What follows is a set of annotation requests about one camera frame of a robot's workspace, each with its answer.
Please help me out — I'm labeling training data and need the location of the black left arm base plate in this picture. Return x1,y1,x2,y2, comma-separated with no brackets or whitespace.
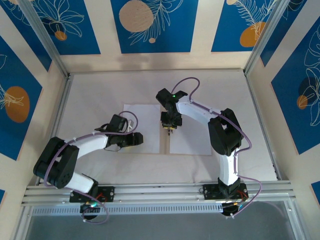
69,185,116,203

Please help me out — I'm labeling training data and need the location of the grey glossy panel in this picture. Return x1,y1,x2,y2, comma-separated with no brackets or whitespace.
23,199,297,240

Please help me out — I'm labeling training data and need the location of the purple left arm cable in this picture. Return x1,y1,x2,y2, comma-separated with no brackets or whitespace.
43,111,140,225

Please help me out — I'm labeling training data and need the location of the aluminium mounting rail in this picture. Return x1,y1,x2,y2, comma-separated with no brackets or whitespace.
21,180,293,208

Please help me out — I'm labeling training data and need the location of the aluminium frame post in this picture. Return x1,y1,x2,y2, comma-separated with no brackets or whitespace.
16,0,70,78
243,0,287,76

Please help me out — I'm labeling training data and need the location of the white paper sheet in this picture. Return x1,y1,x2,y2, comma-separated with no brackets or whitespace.
117,104,161,154
169,109,213,155

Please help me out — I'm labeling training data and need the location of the grey slotted cable duct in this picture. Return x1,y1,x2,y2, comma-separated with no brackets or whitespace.
31,202,224,216

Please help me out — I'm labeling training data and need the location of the aluminium table side rail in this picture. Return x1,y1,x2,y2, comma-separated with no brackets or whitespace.
36,73,73,186
244,71,283,181

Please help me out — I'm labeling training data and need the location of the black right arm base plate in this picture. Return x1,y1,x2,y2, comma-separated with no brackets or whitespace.
202,183,248,201

